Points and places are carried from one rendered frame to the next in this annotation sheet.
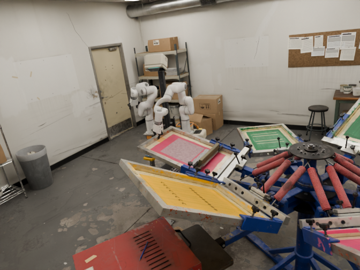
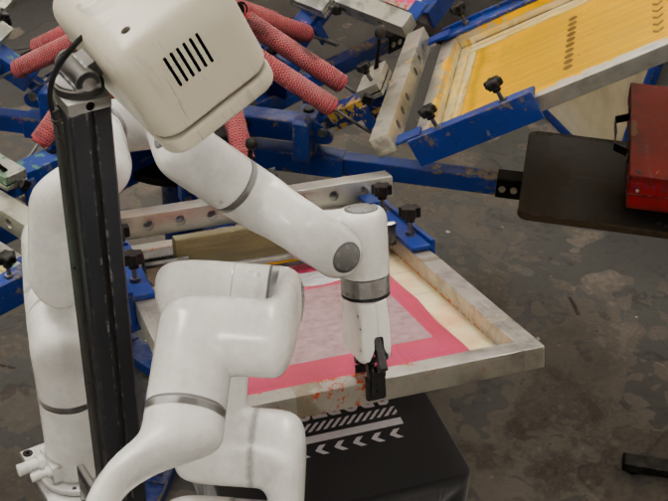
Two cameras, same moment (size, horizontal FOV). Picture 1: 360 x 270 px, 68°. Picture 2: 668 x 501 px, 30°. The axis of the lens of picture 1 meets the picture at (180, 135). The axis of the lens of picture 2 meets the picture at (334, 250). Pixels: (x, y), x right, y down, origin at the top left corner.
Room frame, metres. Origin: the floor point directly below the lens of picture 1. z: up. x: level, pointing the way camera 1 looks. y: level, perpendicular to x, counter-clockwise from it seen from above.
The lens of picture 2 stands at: (3.71, 1.05, 2.53)
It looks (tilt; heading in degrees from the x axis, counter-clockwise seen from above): 35 degrees down; 217
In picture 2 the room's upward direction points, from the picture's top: 2 degrees clockwise
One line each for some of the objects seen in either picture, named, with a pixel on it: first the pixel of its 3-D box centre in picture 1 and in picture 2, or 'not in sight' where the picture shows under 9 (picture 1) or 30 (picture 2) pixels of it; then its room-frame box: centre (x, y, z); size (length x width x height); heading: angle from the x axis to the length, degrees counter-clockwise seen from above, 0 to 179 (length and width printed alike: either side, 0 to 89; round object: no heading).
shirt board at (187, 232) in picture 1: (240, 231); (437, 172); (1.44, -0.33, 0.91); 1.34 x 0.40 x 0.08; 116
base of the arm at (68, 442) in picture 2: (186, 125); (66, 433); (2.87, -0.08, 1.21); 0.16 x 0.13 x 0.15; 160
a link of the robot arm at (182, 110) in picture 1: (185, 112); (64, 347); (2.85, -0.09, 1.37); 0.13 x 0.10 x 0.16; 53
